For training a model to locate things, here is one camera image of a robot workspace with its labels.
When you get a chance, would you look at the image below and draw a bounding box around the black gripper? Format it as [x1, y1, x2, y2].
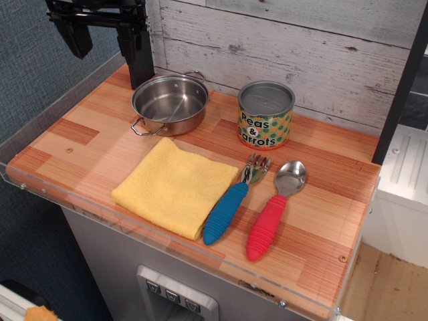
[46, 1, 147, 64]

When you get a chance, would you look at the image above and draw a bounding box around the stainless steel pot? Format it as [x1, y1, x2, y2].
[131, 71, 209, 136]

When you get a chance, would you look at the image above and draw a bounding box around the yellow folded towel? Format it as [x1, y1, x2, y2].
[111, 138, 239, 240]

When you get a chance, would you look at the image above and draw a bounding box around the peas and carrots can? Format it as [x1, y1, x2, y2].
[237, 80, 296, 150]

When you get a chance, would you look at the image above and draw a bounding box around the grey toy dispenser panel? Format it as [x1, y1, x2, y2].
[136, 265, 219, 320]

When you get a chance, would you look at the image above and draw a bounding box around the clear acrylic table guard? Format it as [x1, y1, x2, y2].
[0, 50, 382, 321]

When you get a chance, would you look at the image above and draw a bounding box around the orange object at corner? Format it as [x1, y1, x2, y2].
[23, 306, 59, 321]

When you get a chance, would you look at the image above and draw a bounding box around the white toy sink unit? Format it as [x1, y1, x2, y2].
[362, 125, 427, 268]

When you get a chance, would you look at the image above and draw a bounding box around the blue handled fork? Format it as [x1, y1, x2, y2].
[203, 153, 272, 245]

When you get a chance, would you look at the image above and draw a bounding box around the red handled spoon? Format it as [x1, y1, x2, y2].
[246, 160, 306, 261]

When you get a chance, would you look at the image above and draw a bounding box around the black vertical post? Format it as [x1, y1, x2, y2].
[372, 5, 427, 165]

